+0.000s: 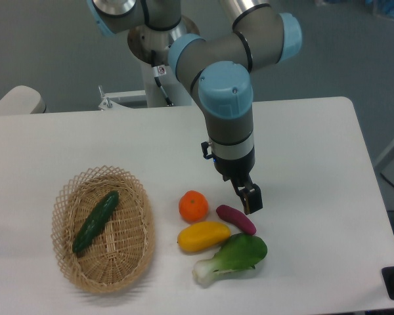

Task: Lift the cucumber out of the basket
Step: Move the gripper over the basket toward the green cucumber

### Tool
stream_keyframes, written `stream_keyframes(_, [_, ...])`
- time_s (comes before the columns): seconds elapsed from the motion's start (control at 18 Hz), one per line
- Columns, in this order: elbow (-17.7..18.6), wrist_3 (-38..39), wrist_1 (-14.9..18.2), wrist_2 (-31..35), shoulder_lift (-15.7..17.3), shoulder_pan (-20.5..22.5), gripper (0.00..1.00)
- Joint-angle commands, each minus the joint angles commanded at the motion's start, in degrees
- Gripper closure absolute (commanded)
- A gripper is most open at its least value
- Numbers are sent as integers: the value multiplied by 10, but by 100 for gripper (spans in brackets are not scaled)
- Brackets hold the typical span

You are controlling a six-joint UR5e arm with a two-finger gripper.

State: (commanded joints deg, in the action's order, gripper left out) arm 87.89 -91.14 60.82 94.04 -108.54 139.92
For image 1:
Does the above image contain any woven wicker basket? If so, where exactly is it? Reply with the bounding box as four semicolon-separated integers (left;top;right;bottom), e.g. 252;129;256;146
51;165;156;293

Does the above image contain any green cucumber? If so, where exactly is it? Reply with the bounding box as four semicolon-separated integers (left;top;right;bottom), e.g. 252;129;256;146
72;190;119;253

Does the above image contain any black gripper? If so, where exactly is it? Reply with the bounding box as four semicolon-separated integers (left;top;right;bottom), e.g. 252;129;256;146
201;140;262;215

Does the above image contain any green bok choy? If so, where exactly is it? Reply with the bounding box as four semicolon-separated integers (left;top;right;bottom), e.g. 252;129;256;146
192;233;268;285

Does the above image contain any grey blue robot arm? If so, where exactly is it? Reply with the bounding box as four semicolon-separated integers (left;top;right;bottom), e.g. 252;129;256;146
87;1;303;214

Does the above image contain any white chair back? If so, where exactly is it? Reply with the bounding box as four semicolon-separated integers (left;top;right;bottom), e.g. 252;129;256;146
0;85;47;116

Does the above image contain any purple sweet potato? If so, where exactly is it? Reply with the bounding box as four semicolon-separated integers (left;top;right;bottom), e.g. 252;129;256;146
216;205;257;236

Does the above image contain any orange tangerine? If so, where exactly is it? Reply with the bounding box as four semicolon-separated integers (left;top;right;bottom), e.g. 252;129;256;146
178;190;209;222

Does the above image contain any yellow mango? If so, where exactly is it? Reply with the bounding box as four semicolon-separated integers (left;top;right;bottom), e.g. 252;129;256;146
177;221;231;253

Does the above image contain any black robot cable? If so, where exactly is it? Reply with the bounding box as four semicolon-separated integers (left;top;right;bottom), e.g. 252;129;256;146
150;49;175;108

